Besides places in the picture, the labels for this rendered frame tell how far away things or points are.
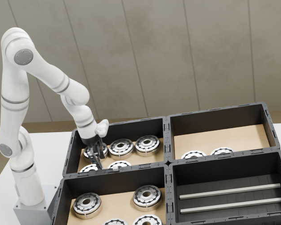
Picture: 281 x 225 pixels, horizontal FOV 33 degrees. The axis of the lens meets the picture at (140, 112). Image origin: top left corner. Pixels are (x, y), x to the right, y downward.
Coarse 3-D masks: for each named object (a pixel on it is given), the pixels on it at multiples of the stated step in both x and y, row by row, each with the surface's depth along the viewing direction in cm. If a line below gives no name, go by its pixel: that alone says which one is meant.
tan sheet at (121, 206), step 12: (132, 192) 174; (72, 204) 175; (108, 204) 172; (120, 204) 170; (132, 204) 169; (72, 216) 170; (96, 216) 168; (108, 216) 167; (120, 216) 166; (132, 216) 165
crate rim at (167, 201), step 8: (136, 168) 170; (144, 168) 169; (152, 168) 168; (168, 168) 167; (72, 176) 173; (80, 176) 172; (88, 176) 171; (96, 176) 171; (168, 176) 163; (168, 184) 160; (168, 192) 157; (56, 200) 164; (168, 200) 154; (56, 208) 161; (168, 208) 151; (56, 216) 158; (168, 216) 148; (168, 224) 145
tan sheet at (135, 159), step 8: (160, 152) 190; (80, 160) 196; (104, 160) 193; (112, 160) 192; (120, 160) 191; (128, 160) 190; (136, 160) 189; (144, 160) 188; (152, 160) 187; (160, 160) 186; (80, 168) 192; (104, 168) 189
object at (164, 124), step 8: (136, 120) 195; (144, 120) 194; (152, 120) 193; (72, 136) 194; (72, 144) 190; (64, 168) 178; (112, 168) 172; (120, 168) 171; (128, 168) 171; (64, 176) 174
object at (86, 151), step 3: (105, 144) 197; (87, 147) 197; (105, 147) 195; (84, 150) 196; (87, 150) 195; (105, 150) 193; (84, 153) 194; (87, 153) 194; (96, 153) 193; (87, 156) 192
